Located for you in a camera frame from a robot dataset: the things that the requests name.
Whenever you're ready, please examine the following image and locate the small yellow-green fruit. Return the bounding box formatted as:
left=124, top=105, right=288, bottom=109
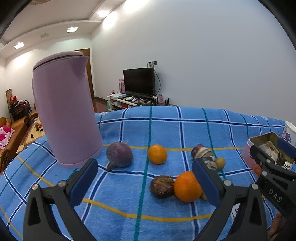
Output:
left=215, top=157, right=226, bottom=170

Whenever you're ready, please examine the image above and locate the purple cut yam piece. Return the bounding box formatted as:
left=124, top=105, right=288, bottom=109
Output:
left=191, top=144, right=218, bottom=171

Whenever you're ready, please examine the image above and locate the purple round turnip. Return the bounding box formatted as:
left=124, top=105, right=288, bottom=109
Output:
left=106, top=142, right=133, bottom=171

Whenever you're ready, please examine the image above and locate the large orange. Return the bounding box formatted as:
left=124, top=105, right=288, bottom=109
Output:
left=174, top=171, right=203, bottom=202

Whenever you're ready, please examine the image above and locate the dark mangosteen shell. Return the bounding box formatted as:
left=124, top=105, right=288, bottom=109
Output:
left=150, top=175, right=175, bottom=198

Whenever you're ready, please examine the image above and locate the small orange tangerine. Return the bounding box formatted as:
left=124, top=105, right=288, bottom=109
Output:
left=147, top=144, right=167, bottom=165

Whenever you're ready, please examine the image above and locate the person's hand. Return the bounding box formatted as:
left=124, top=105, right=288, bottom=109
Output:
left=267, top=212, right=293, bottom=240

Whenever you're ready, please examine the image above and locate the white floral mug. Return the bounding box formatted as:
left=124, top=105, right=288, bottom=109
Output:
left=281, top=121, right=296, bottom=147

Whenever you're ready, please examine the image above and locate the pink metal tin box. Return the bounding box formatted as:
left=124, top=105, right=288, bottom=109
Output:
left=242, top=132, right=295, bottom=171

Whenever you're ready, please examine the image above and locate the wooden coffee table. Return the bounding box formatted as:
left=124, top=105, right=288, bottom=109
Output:
left=16, top=117, right=45, bottom=154

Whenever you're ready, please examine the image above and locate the brown leather sofa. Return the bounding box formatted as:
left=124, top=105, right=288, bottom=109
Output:
left=1, top=111, right=38, bottom=173

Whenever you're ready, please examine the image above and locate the blue plaid tablecloth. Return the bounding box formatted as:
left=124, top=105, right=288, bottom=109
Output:
left=1, top=106, right=285, bottom=240

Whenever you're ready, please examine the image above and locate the white tv stand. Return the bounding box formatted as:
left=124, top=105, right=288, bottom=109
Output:
left=107, top=93, right=172, bottom=111

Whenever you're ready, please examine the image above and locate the purple electric kettle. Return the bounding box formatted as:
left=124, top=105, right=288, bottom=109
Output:
left=32, top=51, right=103, bottom=169

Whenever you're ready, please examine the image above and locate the black flat television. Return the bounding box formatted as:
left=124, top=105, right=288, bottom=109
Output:
left=123, top=68, right=156, bottom=96

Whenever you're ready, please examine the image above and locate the brown wooden door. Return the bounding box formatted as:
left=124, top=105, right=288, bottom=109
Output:
left=78, top=48, right=95, bottom=99

